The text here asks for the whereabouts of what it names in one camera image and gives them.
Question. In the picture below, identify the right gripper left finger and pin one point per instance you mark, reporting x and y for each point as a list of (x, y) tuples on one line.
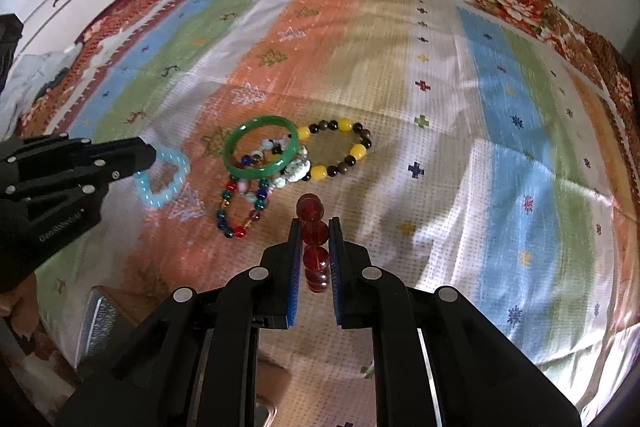
[(193, 360)]

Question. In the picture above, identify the left hand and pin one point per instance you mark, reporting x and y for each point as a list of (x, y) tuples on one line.
[(21, 306)]

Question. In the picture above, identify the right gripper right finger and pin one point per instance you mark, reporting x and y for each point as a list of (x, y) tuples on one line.
[(438, 361)]

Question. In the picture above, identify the grey crumpled cloth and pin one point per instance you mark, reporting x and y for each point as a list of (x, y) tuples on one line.
[(29, 80)]

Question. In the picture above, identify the striped colourful cloth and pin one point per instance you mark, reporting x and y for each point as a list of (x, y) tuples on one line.
[(494, 166)]

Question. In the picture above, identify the green jade bangle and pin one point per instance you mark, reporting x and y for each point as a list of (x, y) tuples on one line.
[(270, 158)]

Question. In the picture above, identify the silver metal tin box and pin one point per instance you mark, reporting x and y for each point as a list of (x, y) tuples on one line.
[(111, 315)]

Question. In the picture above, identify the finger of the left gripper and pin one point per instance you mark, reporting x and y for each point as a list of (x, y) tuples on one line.
[(52, 163)]

